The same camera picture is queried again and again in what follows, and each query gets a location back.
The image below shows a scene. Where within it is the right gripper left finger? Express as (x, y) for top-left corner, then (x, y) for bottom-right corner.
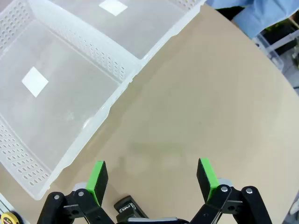
(36, 160), (115, 224)

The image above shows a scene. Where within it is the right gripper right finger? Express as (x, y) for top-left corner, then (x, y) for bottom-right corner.
(186, 157), (273, 224)

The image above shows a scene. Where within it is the black stapler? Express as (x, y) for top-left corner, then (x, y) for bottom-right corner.
(114, 196), (149, 222)

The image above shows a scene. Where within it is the white perforated plastic basket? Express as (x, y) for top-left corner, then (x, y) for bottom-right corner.
(28, 0), (207, 60)
(0, 0), (142, 201)

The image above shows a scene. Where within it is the yellow tape measure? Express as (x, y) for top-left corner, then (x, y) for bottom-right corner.
(0, 211), (23, 224)

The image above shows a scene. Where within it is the white square sticker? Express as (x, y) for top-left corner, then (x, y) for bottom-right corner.
(98, 0), (128, 16)
(21, 66), (49, 98)

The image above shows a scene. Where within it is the clear plastic storage box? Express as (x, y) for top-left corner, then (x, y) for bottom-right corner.
(253, 28), (285, 70)

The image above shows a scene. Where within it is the person in blue shirt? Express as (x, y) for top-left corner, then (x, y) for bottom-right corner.
(205, 0), (299, 39)

